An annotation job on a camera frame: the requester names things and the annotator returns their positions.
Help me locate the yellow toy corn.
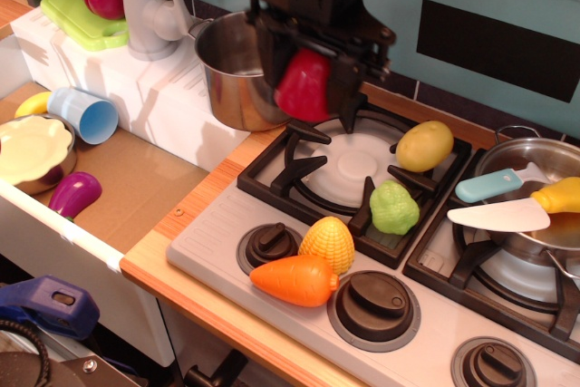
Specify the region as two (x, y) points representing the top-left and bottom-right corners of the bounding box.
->
(298, 217), (355, 275)

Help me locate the purple toy eggplant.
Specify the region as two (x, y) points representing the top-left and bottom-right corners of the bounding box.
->
(48, 171), (102, 221)

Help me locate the cream scalloped plate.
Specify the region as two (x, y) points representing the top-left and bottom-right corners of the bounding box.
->
(0, 115), (74, 186)

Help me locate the shallow steel pan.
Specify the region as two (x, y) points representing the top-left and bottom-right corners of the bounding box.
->
(473, 125), (579, 279)

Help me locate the grey toy stove top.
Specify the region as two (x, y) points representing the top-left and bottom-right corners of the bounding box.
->
(165, 86), (580, 387)

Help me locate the teal cabinet panel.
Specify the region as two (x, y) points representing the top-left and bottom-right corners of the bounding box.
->
(364, 0), (579, 136)

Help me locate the white toy sink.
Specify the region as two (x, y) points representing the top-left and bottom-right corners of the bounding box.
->
(1, 9), (245, 366)

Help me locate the green toy lettuce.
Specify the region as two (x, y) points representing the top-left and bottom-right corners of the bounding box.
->
(370, 180), (421, 236)

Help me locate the yellow toy potato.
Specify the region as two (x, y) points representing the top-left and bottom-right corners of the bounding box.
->
(395, 121), (454, 172)

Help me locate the left stove knob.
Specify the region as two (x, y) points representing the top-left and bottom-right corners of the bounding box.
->
(237, 222), (303, 275)

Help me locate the light blue plastic cup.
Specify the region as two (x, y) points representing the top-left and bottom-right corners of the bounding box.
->
(47, 88), (119, 145)

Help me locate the right black burner grate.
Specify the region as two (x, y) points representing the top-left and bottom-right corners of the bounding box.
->
(401, 146), (580, 363)

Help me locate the stove knob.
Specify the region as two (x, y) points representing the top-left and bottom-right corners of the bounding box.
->
(450, 336), (537, 387)
(326, 270), (421, 353)
(237, 222), (303, 275)

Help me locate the tall steel pot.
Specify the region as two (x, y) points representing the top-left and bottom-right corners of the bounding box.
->
(189, 12), (289, 131)

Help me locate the yellow toy banana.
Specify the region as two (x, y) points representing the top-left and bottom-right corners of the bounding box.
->
(14, 91), (52, 118)

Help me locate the middle stove knob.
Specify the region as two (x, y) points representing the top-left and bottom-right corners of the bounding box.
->
(326, 270), (421, 353)

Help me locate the right stove knob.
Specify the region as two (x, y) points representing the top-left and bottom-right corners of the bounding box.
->
(450, 336), (537, 387)

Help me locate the orange toy carrot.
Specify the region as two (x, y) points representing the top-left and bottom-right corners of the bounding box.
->
(249, 255), (340, 307)

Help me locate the green cutting board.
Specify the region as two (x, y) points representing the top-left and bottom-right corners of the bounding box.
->
(40, 0), (129, 52)

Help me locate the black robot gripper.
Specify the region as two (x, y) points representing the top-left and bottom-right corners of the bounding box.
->
(246, 0), (396, 114)

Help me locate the white toy knife yellow handle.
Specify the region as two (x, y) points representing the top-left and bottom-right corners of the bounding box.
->
(447, 177), (579, 233)

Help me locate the grey toy faucet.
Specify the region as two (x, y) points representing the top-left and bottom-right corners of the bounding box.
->
(123, 0), (194, 61)

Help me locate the blue clamp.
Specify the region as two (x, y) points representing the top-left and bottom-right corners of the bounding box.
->
(1, 275), (101, 340)

